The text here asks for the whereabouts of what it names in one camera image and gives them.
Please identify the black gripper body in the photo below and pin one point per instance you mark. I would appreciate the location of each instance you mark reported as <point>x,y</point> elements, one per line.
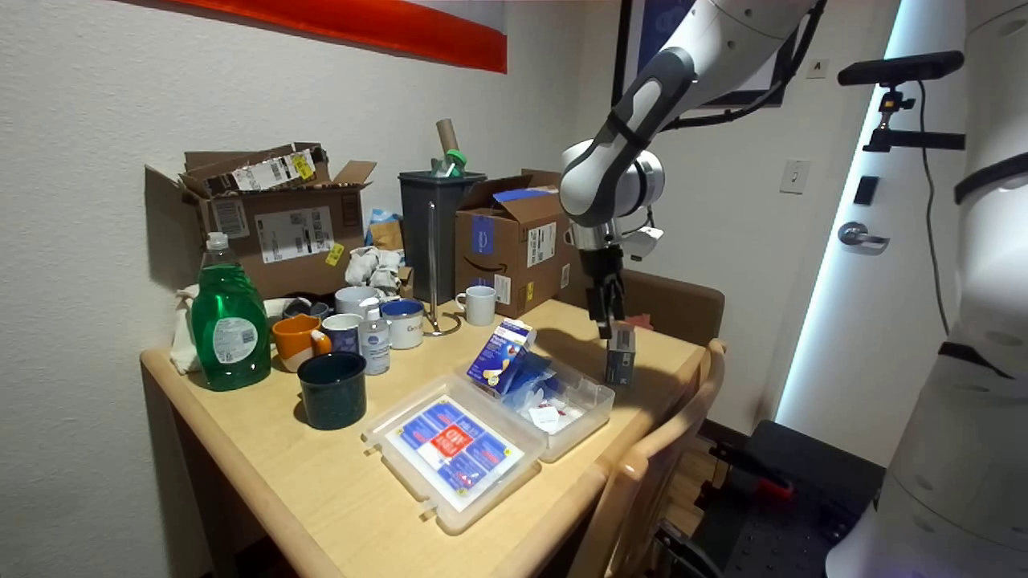
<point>609,279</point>

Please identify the small grey cardboard box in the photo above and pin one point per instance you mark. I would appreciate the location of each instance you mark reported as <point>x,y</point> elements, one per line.
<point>618,362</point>

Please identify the blue bandage box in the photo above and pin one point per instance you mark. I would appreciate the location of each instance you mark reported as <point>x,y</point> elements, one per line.
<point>503,355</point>

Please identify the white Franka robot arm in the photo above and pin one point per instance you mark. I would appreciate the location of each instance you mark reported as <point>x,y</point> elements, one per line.
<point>696,42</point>

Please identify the clear plastic first aid case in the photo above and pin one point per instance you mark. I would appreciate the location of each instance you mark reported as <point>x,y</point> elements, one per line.
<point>428,496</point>

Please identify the brown armchair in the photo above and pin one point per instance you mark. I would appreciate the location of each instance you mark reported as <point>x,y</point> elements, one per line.
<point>675,305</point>

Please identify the cardboard box blue tape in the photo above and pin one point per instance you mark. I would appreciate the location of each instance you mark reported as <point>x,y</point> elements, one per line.
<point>514,268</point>

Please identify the clear plastic supply bag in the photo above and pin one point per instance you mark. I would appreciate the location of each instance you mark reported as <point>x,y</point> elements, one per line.
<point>558,412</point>

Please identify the white ceramic mug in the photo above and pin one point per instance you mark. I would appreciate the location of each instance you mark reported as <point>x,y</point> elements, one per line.
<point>355,299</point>
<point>479,305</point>

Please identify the wooden chair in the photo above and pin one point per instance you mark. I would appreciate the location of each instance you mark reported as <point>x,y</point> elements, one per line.
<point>642,469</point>

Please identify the dark grey trash bin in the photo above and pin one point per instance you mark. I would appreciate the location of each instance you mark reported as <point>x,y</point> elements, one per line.
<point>428,236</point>

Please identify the green plastic object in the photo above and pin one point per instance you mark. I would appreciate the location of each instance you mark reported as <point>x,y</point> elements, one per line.
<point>450,165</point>

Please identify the white mug blue rim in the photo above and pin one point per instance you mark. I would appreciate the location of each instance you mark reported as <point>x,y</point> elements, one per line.
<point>405,326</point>

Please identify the blue white box front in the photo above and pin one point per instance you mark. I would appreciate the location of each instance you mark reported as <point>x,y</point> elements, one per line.
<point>455,444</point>

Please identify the brown cardboard tube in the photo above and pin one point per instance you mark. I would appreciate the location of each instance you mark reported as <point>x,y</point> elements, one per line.
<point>446,136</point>

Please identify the small brown cardboard box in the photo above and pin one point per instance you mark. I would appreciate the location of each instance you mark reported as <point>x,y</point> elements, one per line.
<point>386,233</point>

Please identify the clear hand sanitizer bottle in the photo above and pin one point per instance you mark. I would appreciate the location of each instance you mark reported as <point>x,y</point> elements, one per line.
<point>372,342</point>

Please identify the white crumpled cloth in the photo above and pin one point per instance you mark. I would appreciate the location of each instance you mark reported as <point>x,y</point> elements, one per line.
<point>372,268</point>

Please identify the white door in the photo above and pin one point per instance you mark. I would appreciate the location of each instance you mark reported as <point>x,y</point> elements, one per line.
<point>854,342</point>

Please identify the black robot cart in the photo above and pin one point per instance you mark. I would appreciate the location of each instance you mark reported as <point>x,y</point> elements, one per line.
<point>813,469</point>

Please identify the dark green mug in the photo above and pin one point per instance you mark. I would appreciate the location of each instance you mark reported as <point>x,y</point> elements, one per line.
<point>332,392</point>

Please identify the orange mug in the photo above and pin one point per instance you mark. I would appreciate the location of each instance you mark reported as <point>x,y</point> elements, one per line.
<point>292,342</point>

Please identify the large open cardboard box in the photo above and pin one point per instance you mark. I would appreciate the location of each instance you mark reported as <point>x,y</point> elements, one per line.
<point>290,228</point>

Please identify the green dish soap bottle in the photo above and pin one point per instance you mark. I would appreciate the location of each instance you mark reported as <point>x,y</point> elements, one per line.
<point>226,333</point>

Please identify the white paper towel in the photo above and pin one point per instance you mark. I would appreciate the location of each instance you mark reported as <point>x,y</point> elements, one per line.
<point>180,339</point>

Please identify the white light switch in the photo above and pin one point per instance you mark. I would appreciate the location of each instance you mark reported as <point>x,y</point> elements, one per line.
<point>793,179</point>

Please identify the black wall plate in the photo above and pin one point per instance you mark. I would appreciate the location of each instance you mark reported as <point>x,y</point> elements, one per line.
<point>865,190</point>

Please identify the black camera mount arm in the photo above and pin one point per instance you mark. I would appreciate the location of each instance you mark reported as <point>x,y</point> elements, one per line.
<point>921,140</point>

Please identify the black bar camera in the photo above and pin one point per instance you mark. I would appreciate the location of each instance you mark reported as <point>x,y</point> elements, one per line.
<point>899,68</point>

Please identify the red wall banner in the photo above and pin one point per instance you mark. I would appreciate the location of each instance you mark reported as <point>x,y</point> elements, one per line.
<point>355,20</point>

